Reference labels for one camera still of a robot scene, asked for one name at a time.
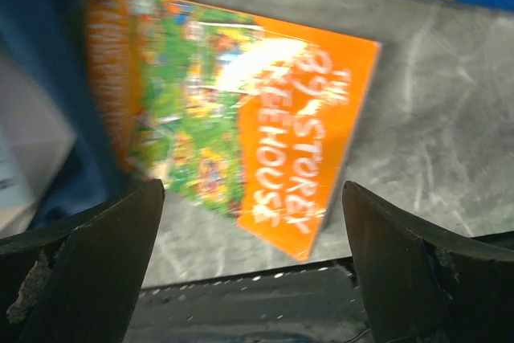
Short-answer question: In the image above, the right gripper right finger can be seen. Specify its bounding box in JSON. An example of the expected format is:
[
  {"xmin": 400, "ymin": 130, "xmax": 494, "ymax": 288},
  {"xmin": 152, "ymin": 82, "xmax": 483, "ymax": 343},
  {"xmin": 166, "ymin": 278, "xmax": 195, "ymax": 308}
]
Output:
[{"xmin": 342, "ymin": 181, "xmax": 513, "ymax": 342}]

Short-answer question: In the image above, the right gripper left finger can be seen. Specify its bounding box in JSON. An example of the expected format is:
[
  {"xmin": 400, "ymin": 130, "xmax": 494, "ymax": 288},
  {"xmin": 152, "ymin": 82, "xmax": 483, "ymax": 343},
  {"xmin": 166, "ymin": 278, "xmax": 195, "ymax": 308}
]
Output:
[{"xmin": 1, "ymin": 179, "xmax": 165, "ymax": 342}]

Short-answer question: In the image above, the navy blue student backpack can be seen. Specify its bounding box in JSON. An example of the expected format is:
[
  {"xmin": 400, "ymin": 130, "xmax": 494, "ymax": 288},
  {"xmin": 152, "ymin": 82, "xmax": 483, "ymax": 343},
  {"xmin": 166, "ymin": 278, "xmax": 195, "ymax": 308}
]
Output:
[{"xmin": 1, "ymin": 0, "xmax": 127, "ymax": 229}]

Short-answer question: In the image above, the orange treehouse paperback book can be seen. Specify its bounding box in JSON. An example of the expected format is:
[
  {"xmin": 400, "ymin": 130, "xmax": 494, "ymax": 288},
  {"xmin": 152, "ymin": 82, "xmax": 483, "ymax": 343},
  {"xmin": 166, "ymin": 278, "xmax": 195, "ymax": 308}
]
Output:
[{"xmin": 86, "ymin": 0, "xmax": 381, "ymax": 261}]

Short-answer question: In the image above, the white coffee cover book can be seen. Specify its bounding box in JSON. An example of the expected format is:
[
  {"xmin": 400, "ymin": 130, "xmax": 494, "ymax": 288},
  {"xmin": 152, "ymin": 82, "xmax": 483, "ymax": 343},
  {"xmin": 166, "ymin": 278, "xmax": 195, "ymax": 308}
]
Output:
[{"xmin": 1, "ymin": 51, "xmax": 75, "ymax": 238}]

